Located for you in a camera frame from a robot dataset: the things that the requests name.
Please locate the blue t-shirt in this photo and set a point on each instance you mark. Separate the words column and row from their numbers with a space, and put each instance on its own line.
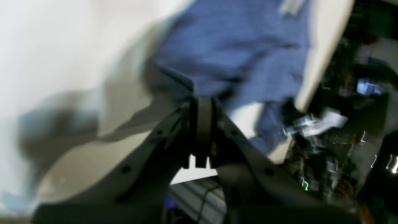
column 242, row 52

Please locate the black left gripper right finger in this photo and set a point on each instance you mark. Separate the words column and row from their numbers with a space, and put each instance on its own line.
column 256, row 191

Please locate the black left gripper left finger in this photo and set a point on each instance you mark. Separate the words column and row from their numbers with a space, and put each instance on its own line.
column 134, row 191

